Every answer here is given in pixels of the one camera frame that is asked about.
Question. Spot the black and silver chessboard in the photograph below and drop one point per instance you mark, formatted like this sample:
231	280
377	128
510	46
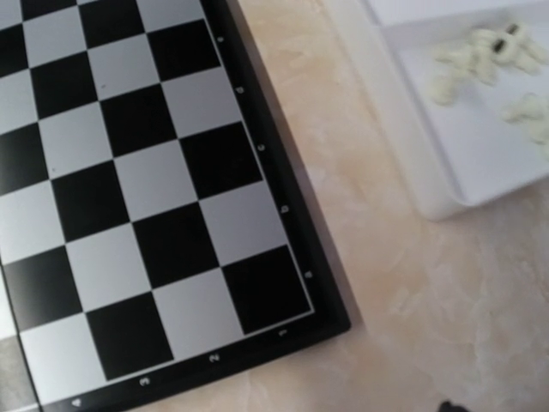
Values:
153	234

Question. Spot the white plastic divided tray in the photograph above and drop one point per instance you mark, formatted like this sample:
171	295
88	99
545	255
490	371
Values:
454	157

